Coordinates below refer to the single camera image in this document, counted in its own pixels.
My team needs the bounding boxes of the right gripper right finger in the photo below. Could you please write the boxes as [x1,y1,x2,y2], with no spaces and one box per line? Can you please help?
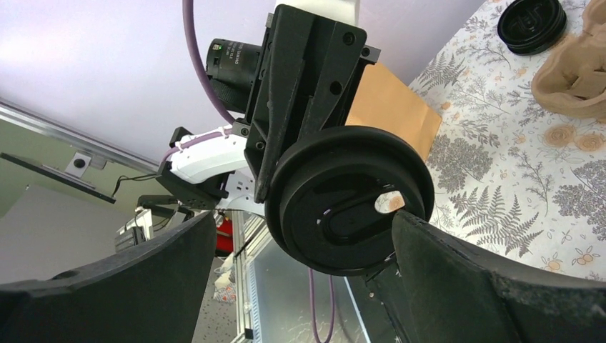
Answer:
[371,211,605,342]

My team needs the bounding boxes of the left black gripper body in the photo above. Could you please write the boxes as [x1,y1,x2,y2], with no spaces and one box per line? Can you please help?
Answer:
[244,4,381,152]

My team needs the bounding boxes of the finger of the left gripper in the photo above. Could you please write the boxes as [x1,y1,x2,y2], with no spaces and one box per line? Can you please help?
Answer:
[255,19,311,203]

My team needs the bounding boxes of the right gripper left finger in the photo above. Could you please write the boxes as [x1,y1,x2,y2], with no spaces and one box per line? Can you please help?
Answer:
[1,213,217,342]

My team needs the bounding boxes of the brown paper takeout bag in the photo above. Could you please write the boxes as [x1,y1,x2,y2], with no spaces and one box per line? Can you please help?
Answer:
[345,63,442,161]

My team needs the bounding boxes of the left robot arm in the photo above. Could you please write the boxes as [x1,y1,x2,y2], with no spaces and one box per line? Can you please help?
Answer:
[157,1,379,216]

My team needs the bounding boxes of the floral patterned table mat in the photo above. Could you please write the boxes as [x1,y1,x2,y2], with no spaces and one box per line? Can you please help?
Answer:
[411,1,605,282]

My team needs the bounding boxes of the stack of black lids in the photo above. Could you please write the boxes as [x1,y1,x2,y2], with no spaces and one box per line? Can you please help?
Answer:
[497,0,567,56]

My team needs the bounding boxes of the stacked cardboard cup carriers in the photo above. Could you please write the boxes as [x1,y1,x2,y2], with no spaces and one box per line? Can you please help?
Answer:
[531,1,605,122]

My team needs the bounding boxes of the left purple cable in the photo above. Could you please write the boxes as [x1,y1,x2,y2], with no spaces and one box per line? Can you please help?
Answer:
[161,0,238,162]

